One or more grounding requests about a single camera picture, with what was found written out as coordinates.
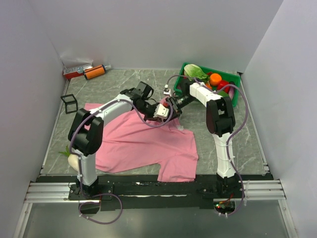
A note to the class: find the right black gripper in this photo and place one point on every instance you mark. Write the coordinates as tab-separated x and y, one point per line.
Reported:
175	110

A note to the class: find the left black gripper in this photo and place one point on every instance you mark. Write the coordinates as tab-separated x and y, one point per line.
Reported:
150	118

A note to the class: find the pink t-shirt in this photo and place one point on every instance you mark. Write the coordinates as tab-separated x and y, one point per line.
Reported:
128	144

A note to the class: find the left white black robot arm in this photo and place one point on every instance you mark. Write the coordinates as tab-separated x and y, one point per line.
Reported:
86	133

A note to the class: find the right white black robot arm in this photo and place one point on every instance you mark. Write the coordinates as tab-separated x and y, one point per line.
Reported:
220	122

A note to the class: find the green lettuce toy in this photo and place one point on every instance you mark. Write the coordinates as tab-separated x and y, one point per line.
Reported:
195	71

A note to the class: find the orange toy fruit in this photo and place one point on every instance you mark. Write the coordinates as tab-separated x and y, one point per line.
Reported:
215	79

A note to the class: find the green pepper toy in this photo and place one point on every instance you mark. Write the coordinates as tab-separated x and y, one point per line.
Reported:
223	94

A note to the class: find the purple eggplant toy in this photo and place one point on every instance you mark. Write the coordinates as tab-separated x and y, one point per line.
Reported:
231	90

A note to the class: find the green plastic bin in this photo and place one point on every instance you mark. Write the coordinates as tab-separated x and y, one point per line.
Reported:
225	76

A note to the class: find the orange cylindrical bottle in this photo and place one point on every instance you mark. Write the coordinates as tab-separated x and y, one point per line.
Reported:
96	71

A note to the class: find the red white flat box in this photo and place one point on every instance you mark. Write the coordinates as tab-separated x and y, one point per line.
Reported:
76	71

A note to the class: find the white daikon radish toy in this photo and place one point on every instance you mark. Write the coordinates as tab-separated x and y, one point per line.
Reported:
72	159

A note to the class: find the clear plastic bag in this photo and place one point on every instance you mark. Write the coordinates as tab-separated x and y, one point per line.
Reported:
70	59

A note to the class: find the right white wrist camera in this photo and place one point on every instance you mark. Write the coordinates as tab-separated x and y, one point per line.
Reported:
167	91

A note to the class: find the small black square frame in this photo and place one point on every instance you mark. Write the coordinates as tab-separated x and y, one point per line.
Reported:
70	103

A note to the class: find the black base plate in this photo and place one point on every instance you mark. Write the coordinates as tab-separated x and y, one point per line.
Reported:
116	203

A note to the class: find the aluminium rail frame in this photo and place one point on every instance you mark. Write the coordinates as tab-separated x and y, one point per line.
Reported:
142	191

